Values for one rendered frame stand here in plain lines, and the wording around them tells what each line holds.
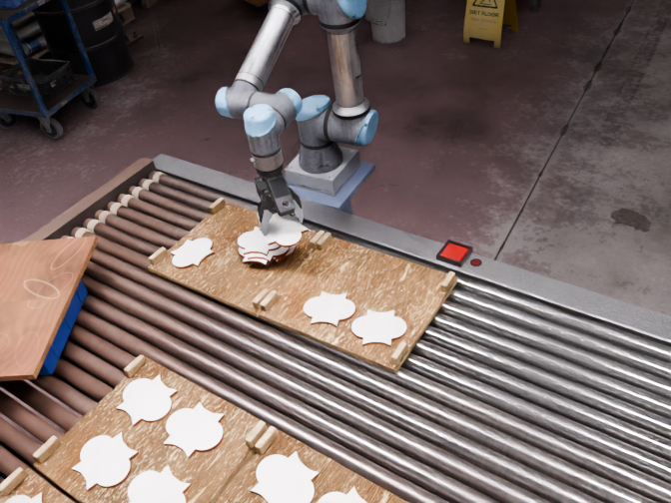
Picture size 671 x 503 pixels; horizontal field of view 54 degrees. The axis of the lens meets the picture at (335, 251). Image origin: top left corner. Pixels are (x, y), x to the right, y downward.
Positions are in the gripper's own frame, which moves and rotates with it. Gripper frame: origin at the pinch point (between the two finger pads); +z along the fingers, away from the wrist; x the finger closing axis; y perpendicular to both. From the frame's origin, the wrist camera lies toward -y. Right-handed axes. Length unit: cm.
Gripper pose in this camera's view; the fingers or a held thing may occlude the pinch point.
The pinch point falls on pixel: (284, 229)
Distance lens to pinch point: 179.4
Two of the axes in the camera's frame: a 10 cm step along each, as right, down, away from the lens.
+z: 1.0, 7.4, 6.7
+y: -4.0, -5.8, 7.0
